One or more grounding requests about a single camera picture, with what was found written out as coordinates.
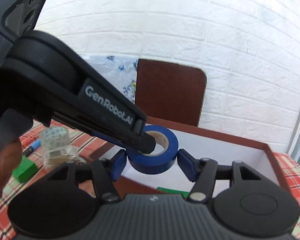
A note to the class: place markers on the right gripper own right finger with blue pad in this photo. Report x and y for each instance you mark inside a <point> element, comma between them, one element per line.
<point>205,172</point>

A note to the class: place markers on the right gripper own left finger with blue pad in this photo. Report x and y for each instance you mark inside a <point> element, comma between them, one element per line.
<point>102,173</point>

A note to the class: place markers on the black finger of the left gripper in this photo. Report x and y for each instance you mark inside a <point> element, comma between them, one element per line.
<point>144,143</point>

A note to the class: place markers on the red-brown cardboard box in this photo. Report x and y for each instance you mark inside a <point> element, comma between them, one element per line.
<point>203,143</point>

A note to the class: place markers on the blue tape roll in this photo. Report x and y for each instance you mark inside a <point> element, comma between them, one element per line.
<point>155,163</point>

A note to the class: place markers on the clear patterned tape roll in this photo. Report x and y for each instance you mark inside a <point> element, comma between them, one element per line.
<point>56,147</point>

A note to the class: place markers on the person's left hand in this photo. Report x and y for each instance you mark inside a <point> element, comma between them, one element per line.
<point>10,158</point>

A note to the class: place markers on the green block in box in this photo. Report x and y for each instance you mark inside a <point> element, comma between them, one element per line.
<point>172,191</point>

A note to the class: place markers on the blue black marker pen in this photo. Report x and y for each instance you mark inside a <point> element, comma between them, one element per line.
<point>32,148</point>

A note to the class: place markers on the floral plastic bag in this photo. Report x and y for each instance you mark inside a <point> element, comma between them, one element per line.
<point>120,71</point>

